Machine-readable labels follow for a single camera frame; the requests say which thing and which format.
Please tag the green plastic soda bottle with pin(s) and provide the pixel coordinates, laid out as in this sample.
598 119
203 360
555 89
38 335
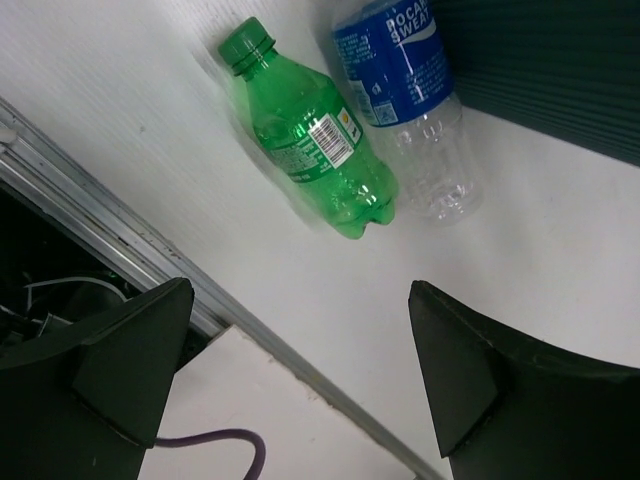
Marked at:
305 127

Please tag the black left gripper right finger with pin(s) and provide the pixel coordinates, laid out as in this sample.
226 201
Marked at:
506 405

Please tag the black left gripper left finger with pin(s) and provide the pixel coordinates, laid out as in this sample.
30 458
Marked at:
86 401

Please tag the clear bottle blue Pocari label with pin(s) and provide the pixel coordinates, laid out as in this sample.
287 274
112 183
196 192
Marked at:
396 66

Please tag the dark teal plastic bin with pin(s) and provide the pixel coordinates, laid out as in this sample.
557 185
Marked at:
568 69

